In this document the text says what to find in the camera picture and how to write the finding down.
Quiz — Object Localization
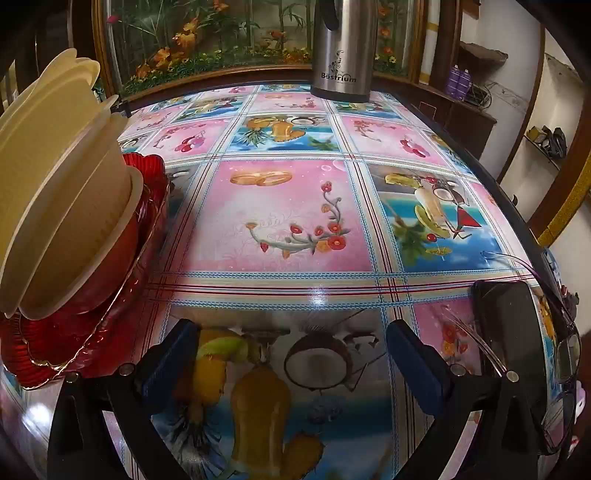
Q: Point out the thin-framed eyeglasses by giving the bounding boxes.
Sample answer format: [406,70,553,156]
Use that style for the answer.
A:
[480,249,586,457]

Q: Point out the dark clutter pile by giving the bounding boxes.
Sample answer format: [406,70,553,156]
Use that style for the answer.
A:
[526,124,570,160]

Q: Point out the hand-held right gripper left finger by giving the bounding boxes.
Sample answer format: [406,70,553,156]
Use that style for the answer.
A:
[46,318,200,480]

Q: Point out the large red glass plate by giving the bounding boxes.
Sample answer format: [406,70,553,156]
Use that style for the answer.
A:
[0,154,172,389]

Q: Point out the printed fruit tablecloth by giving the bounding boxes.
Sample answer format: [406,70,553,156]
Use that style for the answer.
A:
[0,83,583,480]

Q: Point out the large beige bowl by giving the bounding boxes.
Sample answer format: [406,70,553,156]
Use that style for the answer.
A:
[0,95,127,278]

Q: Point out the round dark-rimmed table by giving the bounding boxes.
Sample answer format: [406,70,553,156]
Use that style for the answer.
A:
[115,69,591,480]

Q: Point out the black smartphone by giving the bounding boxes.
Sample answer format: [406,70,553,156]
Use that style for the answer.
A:
[471,279,561,457]

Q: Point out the framed flower painting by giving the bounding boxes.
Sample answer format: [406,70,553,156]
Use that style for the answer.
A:
[92,0,426,99]

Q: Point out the gold glitter arch frame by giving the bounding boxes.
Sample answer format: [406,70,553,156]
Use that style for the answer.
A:
[538,154,591,247]

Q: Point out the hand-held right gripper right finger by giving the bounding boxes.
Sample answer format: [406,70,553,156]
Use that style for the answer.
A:
[387,319,540,480]

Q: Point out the white roll with yellow bands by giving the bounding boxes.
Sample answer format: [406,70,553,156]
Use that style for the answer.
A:
[422,0,439,85]

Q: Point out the black wire tangle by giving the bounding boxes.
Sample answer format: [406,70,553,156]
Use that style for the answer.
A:
[464,80,498,110]

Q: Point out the stainless steel thermos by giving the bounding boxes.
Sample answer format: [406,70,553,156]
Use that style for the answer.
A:
[310,0,374,100]

